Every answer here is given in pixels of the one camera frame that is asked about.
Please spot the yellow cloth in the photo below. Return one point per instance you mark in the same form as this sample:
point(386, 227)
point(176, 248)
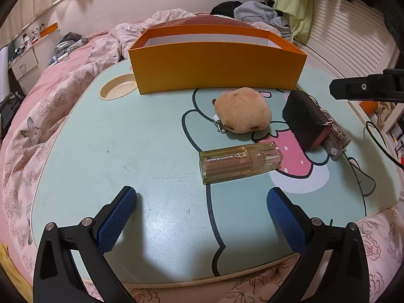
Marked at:
point(12, 271)

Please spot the orange cardboard box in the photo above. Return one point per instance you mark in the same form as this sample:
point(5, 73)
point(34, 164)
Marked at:
point(214, 66)

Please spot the pink floral blanket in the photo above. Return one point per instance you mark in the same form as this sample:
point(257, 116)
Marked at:
point(47, 116)

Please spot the clear glass perfume bottle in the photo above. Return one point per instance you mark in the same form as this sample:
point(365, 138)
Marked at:
point(233, 164)

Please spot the group of small shelf bottles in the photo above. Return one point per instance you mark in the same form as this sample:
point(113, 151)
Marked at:
point(27, 40)

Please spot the white roll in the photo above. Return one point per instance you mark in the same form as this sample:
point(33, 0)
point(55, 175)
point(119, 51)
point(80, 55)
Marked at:
point(3, 68)

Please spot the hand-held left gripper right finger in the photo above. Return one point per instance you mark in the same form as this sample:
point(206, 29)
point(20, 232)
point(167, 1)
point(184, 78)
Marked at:
point(285, 217)

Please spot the beige cloth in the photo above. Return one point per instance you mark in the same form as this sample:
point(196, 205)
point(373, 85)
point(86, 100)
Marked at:
point(383, 116)

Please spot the grey clothing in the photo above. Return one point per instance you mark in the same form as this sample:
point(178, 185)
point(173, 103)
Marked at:
point(258, 12)

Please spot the hanging green cloth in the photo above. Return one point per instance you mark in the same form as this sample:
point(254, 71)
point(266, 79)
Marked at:
point(296, 6)

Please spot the small orange shelf box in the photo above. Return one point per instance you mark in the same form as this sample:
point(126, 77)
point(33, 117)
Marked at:
point(50, 29)

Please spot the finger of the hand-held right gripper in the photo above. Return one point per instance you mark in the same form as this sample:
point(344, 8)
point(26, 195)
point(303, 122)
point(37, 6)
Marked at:
point(363, 86)

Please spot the black bag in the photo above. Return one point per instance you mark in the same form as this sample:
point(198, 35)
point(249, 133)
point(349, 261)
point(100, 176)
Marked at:
point(9, 110)

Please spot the white drawer cabinet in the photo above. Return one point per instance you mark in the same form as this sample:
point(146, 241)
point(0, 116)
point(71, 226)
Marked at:
point(25, 64)

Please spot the black clothing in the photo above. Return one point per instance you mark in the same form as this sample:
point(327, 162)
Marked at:
point(225, 8)

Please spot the maroon pillow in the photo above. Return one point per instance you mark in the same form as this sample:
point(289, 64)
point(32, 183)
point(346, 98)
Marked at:
point(202, 20)

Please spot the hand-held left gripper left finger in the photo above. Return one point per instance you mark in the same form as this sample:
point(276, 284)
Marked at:
point(118, 217)

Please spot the tan plush toy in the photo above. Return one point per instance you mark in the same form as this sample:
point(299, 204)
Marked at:
point(243, 109)

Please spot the patterned cloth pile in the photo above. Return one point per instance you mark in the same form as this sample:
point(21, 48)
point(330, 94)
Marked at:
point(68, 45)

